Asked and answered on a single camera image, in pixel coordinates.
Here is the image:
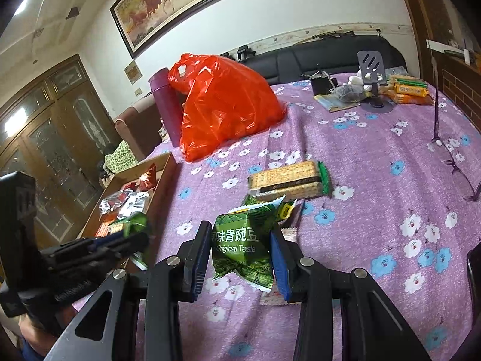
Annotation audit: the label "brick pattern cabinet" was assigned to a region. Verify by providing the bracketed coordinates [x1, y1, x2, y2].
[426, 39, 481, 128]

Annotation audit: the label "black sofa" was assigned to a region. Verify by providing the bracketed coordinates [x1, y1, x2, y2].
[225, 35, 406, 85]

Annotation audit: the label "red plastic bag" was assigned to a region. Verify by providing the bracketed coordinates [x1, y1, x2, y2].
[168, 53, 288, 162]

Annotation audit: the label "brown wooden door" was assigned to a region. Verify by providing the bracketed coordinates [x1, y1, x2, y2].
[391, 0, 481, 83]

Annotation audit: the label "cardboard box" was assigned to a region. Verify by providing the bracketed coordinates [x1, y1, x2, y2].
[81, 152, 178, 241]

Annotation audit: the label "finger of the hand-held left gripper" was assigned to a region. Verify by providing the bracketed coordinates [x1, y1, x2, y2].
[94, 233, 151, 261]
[87, 232, 126, 251]

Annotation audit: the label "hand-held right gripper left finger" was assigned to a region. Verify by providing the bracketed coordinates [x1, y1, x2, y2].
[44, 220, 213, 361]

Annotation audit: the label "green patterned cloth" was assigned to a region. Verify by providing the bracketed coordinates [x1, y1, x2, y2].
[104, 141, 139, 174]

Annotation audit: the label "green pea snack packet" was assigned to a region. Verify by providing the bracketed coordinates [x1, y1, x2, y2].
[210, 195, 297, 294]

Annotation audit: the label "grey plastic bag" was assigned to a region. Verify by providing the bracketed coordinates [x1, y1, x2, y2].
[332, 85, 367, 103]

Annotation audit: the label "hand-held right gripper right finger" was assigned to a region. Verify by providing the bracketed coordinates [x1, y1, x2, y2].
[269, 223, 433, 361]

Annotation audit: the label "framed horse painting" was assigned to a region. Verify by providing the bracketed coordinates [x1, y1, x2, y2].
[110, 0, 271, 59]

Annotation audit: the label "book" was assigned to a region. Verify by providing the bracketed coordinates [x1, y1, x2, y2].
[314, 92, 361, 113]

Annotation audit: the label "orange snack packet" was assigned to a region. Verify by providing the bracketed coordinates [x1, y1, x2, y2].
[96, 220, 126, 238]

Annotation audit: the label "black box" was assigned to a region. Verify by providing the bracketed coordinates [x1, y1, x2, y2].
[310, 75, 338, 94]

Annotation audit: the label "black object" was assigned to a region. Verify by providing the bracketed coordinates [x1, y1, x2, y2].
[466, 242, 481, 309]

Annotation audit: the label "purple bottle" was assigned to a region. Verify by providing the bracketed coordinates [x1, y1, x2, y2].
[148, 67, 185, 148]

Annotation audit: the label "eyeglasses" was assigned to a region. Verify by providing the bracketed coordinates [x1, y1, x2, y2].
[430, 54, 481, 202]

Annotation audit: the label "purple floral blanket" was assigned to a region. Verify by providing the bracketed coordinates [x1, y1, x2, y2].
[71, 77, 481, 361]

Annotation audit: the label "dark red snack packet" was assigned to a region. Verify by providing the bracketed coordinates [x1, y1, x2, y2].
[139, 163, 158, 189]

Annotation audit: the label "small yellow wall sign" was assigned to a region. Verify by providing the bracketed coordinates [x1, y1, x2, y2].
[125, 60, 142, 83]

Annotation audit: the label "long cracker pack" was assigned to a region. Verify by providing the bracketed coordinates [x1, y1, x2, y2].
[248, 160, 331, 201]

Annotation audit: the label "person's left forearm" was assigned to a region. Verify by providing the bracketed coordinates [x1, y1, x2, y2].
[17, 308, 61, 361]

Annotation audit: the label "phone stand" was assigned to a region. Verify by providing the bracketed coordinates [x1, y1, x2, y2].
[357, 50, 393, 113]

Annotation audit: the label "brown armchair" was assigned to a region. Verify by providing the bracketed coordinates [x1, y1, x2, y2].
[114, 94, 173, 162]

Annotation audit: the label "silver foil snack packet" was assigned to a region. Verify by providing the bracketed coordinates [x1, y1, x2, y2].
[100, 190, 151, 219]

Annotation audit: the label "wooden glass-door cabinet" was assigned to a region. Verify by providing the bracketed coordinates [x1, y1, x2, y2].
[0, 54, 121, 249]

